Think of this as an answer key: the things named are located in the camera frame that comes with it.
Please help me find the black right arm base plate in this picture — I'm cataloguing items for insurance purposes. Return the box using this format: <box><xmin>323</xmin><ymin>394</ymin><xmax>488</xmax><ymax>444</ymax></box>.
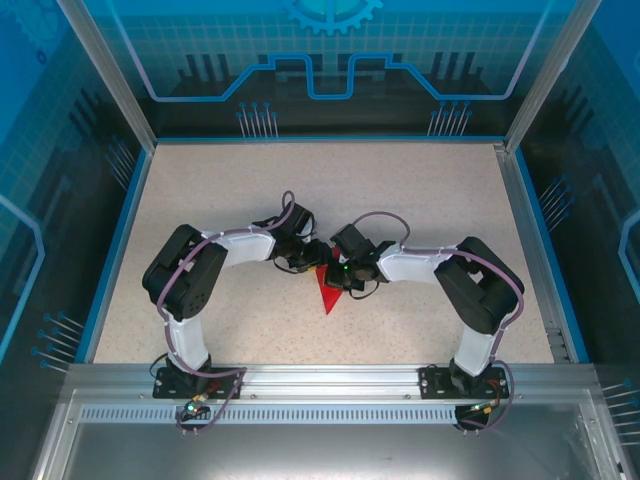
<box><xmin>418</xmin><ymin>364</ymin><xmax>510</xmax><ymax>400</ymax></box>

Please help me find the aluminium corner post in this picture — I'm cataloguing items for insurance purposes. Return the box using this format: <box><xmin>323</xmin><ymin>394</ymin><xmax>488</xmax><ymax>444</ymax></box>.
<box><xmin>55</xmin><ymin>0</ymin><xmax>160</xmax><ymax>151</ymax></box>
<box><xmin>503</xmin><ymin>0</ymin><xmax>605</xmax><ymax>152</ymax></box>

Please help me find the red cloth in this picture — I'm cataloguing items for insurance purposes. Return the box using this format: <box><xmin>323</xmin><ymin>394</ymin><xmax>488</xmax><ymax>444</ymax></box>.
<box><xmin>313</xmin><ymin>263</ymin><xmax>348</xmax><ymax>316</ymax></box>

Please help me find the blue table edge strip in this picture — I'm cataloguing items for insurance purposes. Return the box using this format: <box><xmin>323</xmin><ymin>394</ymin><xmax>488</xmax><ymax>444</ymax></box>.
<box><xmin>73</xmin><ymin>147</ymin><xmax>154</xmax><ymax>365</ymax></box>
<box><xmin>514</xmin><ymin>149</ymin><xmax>594</xmax><ymax>364</ymax></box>

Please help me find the aluminium side rail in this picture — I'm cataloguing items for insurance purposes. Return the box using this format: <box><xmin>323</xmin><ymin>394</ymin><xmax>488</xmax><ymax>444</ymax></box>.
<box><xmin>491</xmin><ymin>141</ymin><xmax>576</xmax><ymax>365</ymax></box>

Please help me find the slotted metal strip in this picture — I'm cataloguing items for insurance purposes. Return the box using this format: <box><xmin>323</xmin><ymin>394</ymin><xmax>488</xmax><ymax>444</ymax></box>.
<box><xmin>78</xmin><ymin>406</ymin><xmax>589</xmax><ymax>426</ymax></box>

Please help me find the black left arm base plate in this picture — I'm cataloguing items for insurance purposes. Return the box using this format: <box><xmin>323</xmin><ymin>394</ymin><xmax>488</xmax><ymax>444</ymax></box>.
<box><xmin>153</xmin><ymin>366</ymin><xmax>245</xmax><ymax>400</ymax></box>

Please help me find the grey metal tray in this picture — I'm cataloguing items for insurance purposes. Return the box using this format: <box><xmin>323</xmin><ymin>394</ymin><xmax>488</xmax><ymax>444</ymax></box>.
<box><xmin>27</xmin><ymin>387</ymin><xmax>640</xmax><ymax>480</ymax></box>

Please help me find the cable connector with green light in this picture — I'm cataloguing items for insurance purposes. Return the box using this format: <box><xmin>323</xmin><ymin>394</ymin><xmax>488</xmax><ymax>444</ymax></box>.
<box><xmin>180</xmin><ymin>393</ymin><xmax>210</xmax><ymax>417</ymax></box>

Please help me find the aluminium frame rail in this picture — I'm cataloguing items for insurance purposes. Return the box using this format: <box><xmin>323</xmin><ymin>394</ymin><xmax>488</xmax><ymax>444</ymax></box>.
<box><xmin>64</xmin><ymin>363</ymin><xmax>604</xmax><ymax>401</ymax></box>

